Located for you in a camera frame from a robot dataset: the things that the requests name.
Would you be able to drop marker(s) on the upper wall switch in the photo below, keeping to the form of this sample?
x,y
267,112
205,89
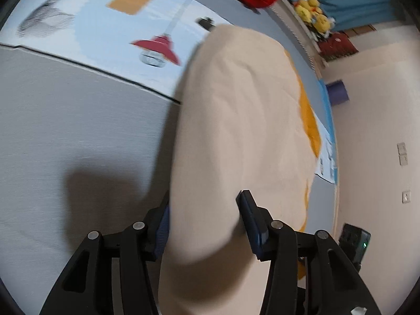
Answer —
x,y
402,152

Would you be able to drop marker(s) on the yellow plush toys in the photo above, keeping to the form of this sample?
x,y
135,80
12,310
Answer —
x,y
310,13

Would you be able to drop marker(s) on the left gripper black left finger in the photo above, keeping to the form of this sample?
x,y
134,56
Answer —
x,y
85,284

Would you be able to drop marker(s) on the grey and printed bed sheet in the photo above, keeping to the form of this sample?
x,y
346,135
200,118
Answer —
x,y
80,151

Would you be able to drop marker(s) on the red box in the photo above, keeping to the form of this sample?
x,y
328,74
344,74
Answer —
x,y
337,45

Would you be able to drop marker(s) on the beige and orange jacket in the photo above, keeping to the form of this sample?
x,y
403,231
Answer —
x,y
245,124

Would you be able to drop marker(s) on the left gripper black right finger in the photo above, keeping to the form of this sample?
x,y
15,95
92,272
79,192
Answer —
x,y
309,273

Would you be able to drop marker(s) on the purple roll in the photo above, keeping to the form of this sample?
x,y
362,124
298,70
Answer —
x,y
337,92

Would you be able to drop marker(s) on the lower wall socket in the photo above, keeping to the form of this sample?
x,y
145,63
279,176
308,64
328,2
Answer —
x,y
406,197

